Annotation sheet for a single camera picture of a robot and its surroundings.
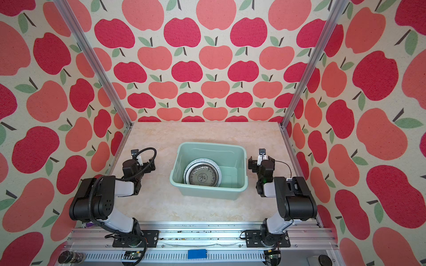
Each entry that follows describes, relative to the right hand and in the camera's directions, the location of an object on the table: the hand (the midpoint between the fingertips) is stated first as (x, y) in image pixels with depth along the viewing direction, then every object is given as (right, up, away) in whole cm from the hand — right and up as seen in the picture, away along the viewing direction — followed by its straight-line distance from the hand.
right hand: (262, 160), depth 93 cm
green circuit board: (-64, -39, -22) cm, 78 cm away
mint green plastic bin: (-18, +2, -3) cm, 19 cm away
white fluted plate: (-37, -1, 0) cm, 37 cm away
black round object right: (+13, -33, -33) cm, 49 cm away
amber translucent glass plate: (-34, -8, -5) cm, 35 cm away
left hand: (-68, 0, +1) cm, 68 cm away
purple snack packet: (-88, -29, -15) cm, 94 cm away
